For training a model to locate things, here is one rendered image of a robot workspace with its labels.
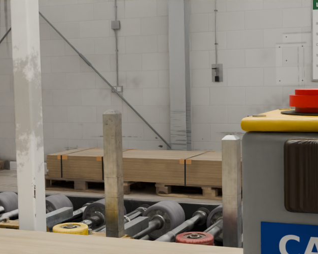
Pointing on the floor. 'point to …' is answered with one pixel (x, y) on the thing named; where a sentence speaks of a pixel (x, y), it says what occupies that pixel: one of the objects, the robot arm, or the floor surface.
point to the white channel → (28, 114)
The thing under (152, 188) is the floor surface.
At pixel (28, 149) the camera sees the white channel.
